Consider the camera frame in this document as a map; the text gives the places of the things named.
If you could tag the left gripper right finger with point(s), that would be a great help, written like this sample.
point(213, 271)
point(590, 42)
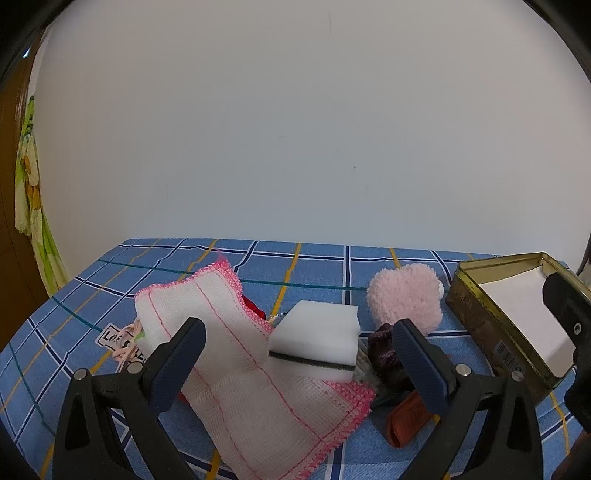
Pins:
point(509, 443)

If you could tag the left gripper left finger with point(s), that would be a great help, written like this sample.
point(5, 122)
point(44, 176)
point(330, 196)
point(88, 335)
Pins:
point(87, 445)

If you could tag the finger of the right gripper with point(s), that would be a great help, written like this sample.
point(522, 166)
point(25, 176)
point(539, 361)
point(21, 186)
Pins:
point(571, 308)

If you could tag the orange red cloth strip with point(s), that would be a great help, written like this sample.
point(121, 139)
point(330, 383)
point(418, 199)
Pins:
point(406, 420)

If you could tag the white pink-edged gauze cloth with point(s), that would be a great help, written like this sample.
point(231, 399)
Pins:
point(265, 425)

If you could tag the dark purple scrunchie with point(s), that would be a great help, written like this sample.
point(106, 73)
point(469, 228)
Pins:
point(387, 365)

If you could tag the pink fluffy plush ball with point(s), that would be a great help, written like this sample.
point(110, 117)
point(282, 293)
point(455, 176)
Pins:
point(412, 292)

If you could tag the white sponge block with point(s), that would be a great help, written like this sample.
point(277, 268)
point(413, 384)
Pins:
point(316, 340)

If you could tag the gold metal tin box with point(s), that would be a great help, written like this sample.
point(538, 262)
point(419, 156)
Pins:
point(499, 300)

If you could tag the blue plaid tablecloth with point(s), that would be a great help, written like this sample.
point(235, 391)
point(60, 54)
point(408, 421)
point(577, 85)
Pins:
point(62, 336)

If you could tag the green yellow hanging cloth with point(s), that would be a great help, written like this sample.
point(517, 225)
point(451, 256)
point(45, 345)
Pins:
point(30, 218)

